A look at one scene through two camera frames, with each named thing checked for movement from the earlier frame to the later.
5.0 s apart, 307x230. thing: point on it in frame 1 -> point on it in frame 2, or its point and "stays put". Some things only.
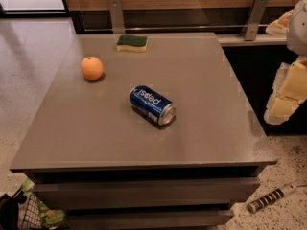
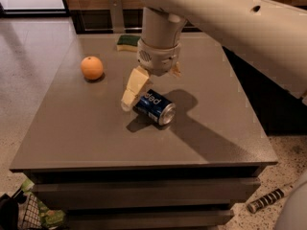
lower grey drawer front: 149,218 stays put
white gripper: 297,29 -> 158,60
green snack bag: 50,218 stays put
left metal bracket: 116,13 stays put
